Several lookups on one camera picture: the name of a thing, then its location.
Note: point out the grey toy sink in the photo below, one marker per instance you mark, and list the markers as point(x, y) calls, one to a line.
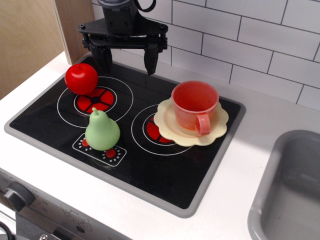
point(287, 202)

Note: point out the green toy pear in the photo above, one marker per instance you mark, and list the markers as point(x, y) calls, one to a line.
point(102, 133)

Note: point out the wooden side panel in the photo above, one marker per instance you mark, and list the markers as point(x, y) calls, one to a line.
point(33, 32)

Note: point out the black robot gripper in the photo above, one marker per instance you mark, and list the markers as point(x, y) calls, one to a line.
point(124, 29)

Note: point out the red plastic toy cup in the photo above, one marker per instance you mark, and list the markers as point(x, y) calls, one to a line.
point(194, 104)

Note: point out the cream scalloped toy plate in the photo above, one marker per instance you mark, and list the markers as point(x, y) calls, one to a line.
point(169, 128)

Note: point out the grey oven control panel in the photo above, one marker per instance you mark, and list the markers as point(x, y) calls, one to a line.
point(56, 217)

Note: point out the grey oven knob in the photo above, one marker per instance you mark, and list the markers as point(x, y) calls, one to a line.
point(18, 196)

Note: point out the red toy apple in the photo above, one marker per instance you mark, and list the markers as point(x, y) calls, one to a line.
point(81, 79)

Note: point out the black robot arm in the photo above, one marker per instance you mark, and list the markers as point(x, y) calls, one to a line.
point(120, 4)

